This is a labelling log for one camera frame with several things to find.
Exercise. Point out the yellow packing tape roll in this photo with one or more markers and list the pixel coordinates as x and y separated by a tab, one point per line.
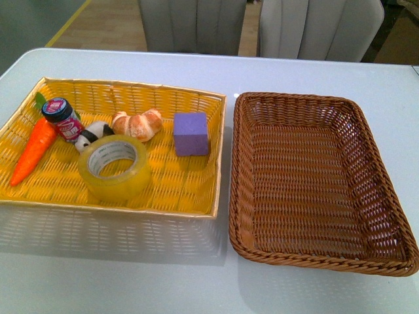
108	151

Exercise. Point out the brown wicker basket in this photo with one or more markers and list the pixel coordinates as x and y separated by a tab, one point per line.
309	189

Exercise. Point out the purple foam cube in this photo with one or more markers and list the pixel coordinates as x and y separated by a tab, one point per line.
190	134

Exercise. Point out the toy croissant bread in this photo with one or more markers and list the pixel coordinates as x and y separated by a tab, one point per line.
140	126

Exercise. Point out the toy panda figure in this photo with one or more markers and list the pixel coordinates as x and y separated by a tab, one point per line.
92	133

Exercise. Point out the left grey upholstered chair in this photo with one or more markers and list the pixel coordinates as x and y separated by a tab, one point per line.
198	27

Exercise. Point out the grey upholstered chair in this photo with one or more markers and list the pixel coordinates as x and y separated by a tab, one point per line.
318	30
198	27

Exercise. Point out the small pink labelled bottle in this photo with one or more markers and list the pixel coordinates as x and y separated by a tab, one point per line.
59	112

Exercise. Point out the orange toy carrot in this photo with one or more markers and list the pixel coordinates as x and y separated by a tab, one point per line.
42	137

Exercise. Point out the right grey upholstered chair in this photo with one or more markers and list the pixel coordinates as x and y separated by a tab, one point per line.
318	30

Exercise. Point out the brown sofa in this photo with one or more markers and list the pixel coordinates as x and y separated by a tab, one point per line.
396	42

